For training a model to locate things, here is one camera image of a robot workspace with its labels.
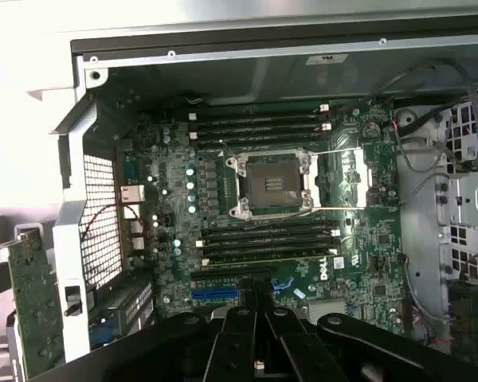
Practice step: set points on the black expansion slot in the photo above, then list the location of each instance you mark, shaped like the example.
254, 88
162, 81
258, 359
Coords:
223, 275

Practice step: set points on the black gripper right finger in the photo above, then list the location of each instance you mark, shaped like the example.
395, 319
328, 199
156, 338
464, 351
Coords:
342, 350

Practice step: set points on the green motherboard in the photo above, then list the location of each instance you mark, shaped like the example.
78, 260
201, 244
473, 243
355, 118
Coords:
362, 246

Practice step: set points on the black RAM slot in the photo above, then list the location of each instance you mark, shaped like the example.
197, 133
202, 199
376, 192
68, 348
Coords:
263, 127
207, 262
255, 137
269, 249
255, 118
263, 109
263, 239
267, 228

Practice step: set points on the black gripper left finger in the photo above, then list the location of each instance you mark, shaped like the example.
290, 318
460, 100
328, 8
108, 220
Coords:
183, 350

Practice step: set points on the silver chipset heatsink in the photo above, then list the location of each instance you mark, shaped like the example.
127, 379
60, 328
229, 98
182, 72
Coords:
326, 308

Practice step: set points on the coin cell battery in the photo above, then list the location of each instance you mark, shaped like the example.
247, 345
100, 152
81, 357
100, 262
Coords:
369, 129

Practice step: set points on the blue expansion slot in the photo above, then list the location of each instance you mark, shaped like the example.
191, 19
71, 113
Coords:
215, 296

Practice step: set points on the metal disk bay cage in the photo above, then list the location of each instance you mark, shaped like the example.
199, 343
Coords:
470, 191

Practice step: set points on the CPU socket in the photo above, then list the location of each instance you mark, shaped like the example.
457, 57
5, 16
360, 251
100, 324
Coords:
277, 183

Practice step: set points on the black open PC case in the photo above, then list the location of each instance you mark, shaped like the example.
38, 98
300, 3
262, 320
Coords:
223, 79

